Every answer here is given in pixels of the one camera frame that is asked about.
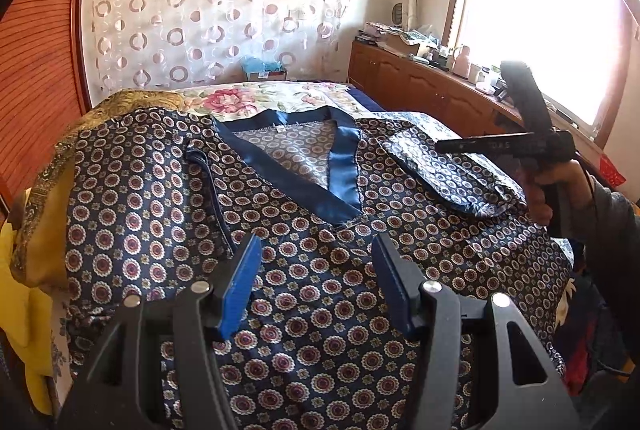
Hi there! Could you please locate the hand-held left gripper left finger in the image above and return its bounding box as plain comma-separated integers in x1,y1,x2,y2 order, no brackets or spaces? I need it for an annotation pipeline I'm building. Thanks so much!
57,234,262,430

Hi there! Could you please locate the yellow cloth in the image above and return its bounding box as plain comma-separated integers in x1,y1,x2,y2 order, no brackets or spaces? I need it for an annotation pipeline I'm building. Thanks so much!
0,205,71,416

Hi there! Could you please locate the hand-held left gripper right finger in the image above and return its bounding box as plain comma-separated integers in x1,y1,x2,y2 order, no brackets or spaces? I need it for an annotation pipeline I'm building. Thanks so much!
371,234,581,430

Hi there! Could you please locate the wooden cabinet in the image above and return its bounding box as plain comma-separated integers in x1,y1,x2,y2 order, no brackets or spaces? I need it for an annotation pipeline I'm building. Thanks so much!
348,39,601,163

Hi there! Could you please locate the white blue floral bedsheet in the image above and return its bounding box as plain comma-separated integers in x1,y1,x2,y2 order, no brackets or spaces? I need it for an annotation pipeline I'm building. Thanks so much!
47,110,576,376

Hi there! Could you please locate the wooden slatted wardrobe door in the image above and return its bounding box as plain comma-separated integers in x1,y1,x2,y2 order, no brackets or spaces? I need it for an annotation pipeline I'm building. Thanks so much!
0,0,97,207

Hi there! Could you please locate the pink floral quilt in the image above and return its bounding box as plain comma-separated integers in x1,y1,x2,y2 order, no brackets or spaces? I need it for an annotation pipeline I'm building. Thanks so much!
175,81,363,127

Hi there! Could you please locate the navy patterned satin shirt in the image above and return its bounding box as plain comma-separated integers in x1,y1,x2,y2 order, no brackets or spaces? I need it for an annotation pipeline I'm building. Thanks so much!
62,102,573,430

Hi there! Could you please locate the blue cardboard box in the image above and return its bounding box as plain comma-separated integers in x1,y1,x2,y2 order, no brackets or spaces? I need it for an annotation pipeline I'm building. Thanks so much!
241,55,289,84

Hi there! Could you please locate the pink kettle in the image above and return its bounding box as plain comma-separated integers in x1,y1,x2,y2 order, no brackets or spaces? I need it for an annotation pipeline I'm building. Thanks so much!
452,45,472,76

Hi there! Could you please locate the red paper item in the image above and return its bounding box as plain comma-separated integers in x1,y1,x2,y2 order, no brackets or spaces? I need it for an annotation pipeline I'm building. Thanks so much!
597,154,627,187

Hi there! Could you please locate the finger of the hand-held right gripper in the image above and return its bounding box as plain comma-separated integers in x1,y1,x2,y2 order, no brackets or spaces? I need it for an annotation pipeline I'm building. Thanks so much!
435,136,523,156

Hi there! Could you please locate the window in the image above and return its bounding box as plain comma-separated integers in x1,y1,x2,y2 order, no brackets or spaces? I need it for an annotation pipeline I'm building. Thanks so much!
444,0,637,146

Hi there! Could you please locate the yellow flower printed fabric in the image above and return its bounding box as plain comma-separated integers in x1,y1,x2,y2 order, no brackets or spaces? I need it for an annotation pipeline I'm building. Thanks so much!
554,277,577,328

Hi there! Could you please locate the red cloth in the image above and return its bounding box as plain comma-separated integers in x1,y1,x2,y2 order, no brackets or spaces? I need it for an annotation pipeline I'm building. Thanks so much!
564,277,603,393

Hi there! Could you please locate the black cable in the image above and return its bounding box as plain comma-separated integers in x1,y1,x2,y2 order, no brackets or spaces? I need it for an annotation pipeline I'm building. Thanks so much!
592,357,633,380

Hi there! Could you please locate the sheer curtain with circles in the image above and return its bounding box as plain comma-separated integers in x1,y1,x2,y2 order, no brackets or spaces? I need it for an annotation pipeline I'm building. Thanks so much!
87,0,357,95

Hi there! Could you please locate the person's right hand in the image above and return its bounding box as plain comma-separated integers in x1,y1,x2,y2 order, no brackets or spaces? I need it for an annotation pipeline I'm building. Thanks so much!
519,160,597,237

